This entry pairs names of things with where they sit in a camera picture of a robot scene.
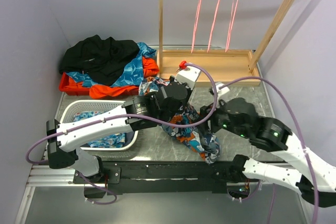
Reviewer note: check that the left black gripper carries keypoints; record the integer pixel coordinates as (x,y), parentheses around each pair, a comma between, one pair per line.
(186,103)

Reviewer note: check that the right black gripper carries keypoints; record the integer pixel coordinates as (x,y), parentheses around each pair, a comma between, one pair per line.
(207,109)

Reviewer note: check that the blue orange patterned shorts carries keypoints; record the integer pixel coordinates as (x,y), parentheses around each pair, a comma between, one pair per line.
(200,141)

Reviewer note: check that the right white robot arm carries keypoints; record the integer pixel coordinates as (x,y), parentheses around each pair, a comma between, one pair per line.
(308,172)

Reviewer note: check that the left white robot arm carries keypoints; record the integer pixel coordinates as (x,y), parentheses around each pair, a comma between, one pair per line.
(141,112)

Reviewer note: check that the wooden hanger rack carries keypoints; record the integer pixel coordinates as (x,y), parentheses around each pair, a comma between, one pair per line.
(223,66)

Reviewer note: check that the orange garment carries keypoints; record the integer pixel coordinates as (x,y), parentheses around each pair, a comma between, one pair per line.
(70,87)

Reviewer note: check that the blue floral garment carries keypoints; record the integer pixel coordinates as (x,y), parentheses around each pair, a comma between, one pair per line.
(111,141)

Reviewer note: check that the black garment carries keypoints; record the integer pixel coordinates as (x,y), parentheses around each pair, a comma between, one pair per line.
(103,60)

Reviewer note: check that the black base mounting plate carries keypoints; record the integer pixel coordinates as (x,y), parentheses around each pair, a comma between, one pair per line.
(131,177)

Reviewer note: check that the white laundry basket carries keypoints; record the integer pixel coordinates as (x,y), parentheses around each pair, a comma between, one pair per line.
(98,106)

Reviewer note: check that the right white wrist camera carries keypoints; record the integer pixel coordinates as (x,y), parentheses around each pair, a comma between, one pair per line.
(221,90)

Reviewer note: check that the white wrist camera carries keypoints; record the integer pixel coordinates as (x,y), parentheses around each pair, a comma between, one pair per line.
(221,90)
(187,75)

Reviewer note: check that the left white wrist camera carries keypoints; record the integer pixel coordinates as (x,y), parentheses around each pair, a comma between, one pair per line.
(187,75)

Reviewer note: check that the pink wire hanger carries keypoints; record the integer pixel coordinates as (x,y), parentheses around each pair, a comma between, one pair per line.
(213,25)
(198,9)
(231,23)

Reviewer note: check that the aluminium rail frame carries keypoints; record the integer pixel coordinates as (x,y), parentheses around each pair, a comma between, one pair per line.
(42,175)

